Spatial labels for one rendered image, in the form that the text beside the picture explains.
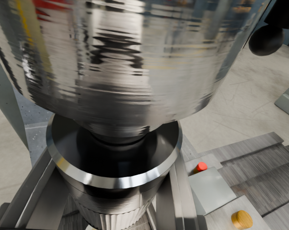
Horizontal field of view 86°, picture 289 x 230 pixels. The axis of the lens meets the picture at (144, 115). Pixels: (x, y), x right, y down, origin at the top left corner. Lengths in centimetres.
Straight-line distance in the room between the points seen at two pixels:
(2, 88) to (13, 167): 118
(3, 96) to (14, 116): 7
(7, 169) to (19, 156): 12
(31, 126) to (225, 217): 47
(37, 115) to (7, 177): 117
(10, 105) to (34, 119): 9
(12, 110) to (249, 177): 68
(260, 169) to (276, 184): 5
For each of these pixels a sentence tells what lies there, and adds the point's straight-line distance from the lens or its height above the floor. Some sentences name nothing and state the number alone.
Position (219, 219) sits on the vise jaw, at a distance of 31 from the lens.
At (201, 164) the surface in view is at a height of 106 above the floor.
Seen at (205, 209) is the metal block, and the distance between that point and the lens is 26.
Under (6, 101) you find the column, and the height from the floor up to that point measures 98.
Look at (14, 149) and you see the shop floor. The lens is 175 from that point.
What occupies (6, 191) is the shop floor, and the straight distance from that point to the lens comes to 157.
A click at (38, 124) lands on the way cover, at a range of 49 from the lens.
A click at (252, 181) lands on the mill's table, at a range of 56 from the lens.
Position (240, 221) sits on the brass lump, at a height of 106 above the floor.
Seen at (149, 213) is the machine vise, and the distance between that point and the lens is 37.
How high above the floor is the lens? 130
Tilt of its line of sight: 44 degrees down
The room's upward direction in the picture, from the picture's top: 12 degrees clockwise
